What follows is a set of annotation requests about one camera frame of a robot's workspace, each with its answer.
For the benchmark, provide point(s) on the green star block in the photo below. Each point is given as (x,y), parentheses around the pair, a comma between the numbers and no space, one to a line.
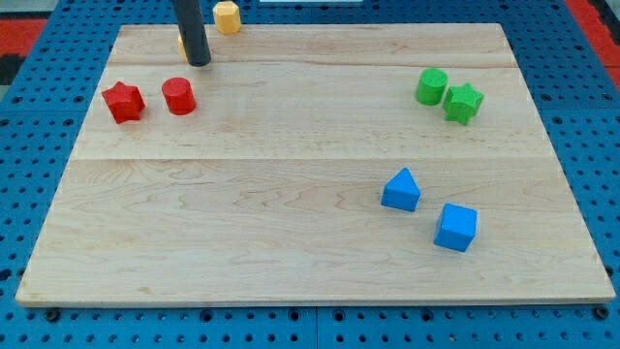
(462,103)

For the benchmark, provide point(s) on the red star block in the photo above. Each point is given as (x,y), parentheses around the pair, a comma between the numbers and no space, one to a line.
(124,102)

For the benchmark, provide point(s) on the light wooden board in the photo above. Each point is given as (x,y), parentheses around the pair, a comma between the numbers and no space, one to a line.
(269,192)

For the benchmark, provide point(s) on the blue triangular prism block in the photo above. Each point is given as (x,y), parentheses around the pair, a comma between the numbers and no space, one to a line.
(401,192)

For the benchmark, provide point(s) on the green cylinder block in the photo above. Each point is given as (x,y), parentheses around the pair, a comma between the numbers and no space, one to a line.
(432,84)

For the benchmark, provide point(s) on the red cylinder block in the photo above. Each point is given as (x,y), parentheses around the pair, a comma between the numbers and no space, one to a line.
(179,96)

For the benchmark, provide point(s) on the blue cube block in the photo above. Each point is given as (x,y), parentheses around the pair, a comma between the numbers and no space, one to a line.
(456,227)

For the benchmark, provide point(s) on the yellow hexagonal block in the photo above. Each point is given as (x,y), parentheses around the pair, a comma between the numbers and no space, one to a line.
(227,17)

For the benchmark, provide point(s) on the yellow block behind rod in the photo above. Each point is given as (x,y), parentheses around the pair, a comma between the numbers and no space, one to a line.
(181,48)

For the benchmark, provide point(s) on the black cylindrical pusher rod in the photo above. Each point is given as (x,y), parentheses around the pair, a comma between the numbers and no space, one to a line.
(192,32)

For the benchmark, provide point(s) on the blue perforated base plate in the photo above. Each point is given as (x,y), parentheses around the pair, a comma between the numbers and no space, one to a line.
(572,86)

